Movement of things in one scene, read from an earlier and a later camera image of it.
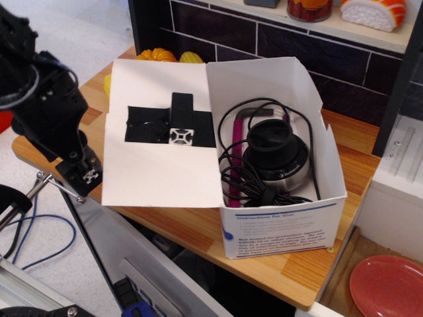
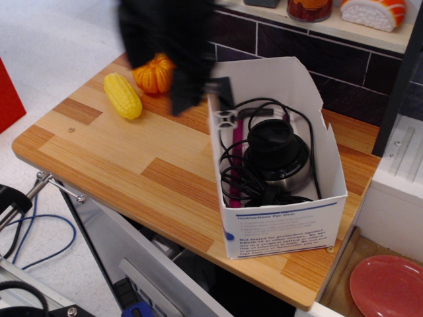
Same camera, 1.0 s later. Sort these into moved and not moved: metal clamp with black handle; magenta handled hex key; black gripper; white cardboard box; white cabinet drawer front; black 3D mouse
Moved: black gripper; white cardboard box
Not moved: metal clamp with black handle; white cabinet drawer front; magenta handled hex key; black 3D mouse
